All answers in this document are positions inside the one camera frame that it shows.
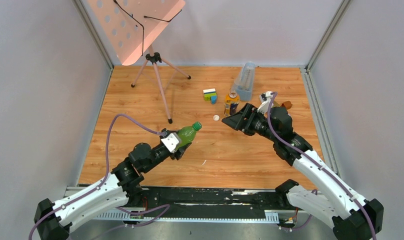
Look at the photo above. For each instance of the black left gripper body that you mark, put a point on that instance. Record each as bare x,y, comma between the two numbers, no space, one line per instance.
177,153

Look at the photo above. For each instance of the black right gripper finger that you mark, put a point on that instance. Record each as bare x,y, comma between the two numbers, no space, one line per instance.
247,110
237,122

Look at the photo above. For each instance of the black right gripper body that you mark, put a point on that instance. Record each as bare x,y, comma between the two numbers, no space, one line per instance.
258,125

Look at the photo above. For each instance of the yellow blue milk tea bottle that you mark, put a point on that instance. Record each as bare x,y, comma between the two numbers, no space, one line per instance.
231,103

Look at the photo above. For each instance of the green plastic bottle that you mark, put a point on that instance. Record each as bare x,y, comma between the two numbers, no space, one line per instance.
188,133

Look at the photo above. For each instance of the white bottle cap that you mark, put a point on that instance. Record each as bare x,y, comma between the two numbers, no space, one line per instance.
216,118

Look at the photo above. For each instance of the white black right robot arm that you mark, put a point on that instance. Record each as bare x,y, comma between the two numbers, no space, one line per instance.
349,214

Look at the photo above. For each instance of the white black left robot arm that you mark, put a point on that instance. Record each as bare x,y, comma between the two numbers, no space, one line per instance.
55,220

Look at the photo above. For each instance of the clear blue detergent bottle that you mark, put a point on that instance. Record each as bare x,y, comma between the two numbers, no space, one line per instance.
243,84

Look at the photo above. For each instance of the brown small block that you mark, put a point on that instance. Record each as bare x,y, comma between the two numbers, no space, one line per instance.
287,104

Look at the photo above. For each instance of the coloured toy brick stack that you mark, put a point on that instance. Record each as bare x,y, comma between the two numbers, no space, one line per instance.
210,95

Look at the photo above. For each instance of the pink music stand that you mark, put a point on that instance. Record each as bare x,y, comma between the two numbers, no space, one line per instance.
131,26

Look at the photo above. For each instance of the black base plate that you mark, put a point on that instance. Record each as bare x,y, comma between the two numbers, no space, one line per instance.
211,203

